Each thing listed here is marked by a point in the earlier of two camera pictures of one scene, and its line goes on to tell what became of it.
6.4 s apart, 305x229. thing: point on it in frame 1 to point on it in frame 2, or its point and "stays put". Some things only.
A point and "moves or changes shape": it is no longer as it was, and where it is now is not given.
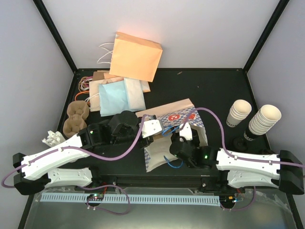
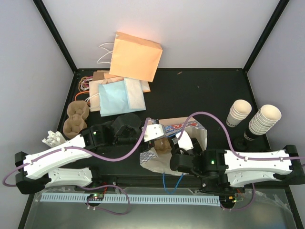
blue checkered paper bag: x=171 y=116 moves or changes shape
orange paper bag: x=135 y=57 stays put
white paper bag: x=135 y=94 stays put
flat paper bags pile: x=94 y=98 stays put
